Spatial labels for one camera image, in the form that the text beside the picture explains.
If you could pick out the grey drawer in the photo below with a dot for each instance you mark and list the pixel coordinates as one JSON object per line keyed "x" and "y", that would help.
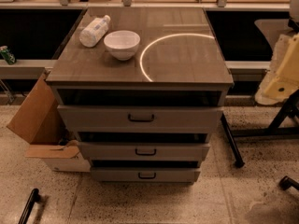
{"x": 143, "y": 152}
{"x": 168, "y": 175}
{"x": 140, "y": 119}

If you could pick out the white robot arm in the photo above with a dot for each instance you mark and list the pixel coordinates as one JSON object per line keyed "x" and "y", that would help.
{"x": 282, "y": 78}

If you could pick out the grey drawer cabinet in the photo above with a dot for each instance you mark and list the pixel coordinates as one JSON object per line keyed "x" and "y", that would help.
{"x": 178, "y": 64}

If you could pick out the grey bottom drawer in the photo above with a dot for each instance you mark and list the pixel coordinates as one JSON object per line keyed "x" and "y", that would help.
{"x": 168, "y": 175}

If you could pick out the grey top drawer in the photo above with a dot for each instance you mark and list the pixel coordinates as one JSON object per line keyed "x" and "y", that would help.
{"x": 140, "y": 119}

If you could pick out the white ceramic bowl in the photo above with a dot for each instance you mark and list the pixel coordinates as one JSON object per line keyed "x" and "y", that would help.
{"x": 122, "y": 44}

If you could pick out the white plastic bottle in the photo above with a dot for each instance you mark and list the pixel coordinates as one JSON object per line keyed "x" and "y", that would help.
{"x": 94, "y": 31}

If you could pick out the brown cardboard box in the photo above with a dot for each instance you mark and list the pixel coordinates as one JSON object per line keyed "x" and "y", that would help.
{"x": 39, "y": 124}

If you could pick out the dark side table top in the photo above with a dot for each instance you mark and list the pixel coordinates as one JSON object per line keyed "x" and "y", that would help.
{"x": 272, "y": 29}

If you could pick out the green soda can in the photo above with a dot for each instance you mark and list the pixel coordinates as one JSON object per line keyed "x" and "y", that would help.
{"x": 7, "y": 55}

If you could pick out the black bar lower left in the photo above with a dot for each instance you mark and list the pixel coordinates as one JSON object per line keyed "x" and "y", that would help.
{"x": 33, "y": 198}

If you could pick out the black caster wheel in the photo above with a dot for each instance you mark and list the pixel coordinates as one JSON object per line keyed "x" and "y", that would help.
{"x": 287, "y": 182}

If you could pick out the black stand frame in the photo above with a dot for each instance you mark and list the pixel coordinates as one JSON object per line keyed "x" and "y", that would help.
{"x": 288, "y": 110}

